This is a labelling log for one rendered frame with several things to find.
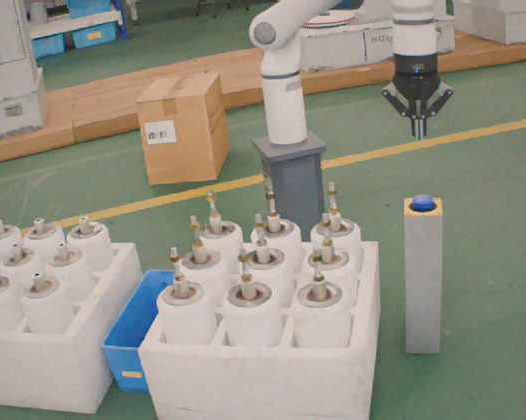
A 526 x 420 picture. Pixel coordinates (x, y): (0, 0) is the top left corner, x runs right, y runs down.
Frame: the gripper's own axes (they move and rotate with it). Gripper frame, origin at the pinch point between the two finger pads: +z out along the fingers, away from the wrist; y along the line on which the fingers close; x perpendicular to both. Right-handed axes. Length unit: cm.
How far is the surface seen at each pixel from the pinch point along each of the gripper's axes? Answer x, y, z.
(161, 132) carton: 87, -83, 29
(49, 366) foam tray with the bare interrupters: -27, -68, 35
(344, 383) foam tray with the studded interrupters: -27.2, -12.3, 34.1
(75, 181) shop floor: 93, -123, 48
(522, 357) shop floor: -6, 21, 46
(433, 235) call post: -3.6, 2.3, 19.1
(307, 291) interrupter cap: -18.7, -18.9, 21.2
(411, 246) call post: -3.6, -1.8, 21.3
